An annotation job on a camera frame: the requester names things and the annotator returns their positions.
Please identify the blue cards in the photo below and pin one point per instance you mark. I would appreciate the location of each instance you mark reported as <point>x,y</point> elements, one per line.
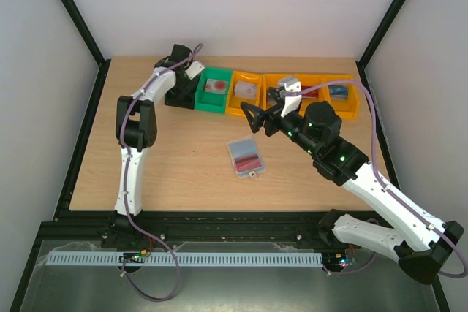
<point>241,148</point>

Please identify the black frame post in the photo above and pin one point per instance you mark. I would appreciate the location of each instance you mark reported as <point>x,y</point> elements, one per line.
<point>85,33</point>
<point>382,29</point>

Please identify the blue card in bin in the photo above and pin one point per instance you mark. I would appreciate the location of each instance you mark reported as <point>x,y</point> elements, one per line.
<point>338,92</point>

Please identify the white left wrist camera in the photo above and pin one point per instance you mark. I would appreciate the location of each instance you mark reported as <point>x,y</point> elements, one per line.
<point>194,69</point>

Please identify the white card in yellow bin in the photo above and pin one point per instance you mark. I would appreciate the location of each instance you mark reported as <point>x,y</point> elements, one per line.
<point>245,90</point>

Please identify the black frame post left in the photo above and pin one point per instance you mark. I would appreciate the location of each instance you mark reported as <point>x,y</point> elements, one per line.
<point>85,33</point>

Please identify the beige leather card holder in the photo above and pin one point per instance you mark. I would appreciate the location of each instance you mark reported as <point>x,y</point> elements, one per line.
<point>251,175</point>

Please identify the red white card green bin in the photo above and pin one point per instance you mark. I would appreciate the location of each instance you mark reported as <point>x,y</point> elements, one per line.
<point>216,86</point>

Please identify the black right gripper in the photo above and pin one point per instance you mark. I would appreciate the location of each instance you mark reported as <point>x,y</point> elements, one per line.
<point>269,122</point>

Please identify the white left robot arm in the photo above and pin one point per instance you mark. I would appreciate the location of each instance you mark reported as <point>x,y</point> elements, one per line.
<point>136,128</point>

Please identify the red black-stripe credit card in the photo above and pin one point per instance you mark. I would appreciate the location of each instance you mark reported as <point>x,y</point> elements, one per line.
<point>248,163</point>

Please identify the black storage bin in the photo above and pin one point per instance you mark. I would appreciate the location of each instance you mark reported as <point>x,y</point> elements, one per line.
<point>183,93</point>

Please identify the green storage bin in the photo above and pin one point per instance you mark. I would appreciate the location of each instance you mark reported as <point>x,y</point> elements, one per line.
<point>214,103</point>

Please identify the red card in bin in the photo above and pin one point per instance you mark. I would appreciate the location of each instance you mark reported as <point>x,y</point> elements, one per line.
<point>310,94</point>

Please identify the black frame post right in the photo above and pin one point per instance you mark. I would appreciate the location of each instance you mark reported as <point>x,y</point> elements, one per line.
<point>382,29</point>

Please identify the grey cards in bin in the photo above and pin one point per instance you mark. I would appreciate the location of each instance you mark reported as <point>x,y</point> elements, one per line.
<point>273,96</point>

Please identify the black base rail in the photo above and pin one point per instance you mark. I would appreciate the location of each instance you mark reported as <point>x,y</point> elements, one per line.
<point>299,229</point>

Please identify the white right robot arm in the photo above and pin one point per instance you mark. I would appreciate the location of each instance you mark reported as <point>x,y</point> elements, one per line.
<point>417,241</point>

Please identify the white slotted cable duct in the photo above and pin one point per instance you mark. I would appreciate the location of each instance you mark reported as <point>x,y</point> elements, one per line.
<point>188,259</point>

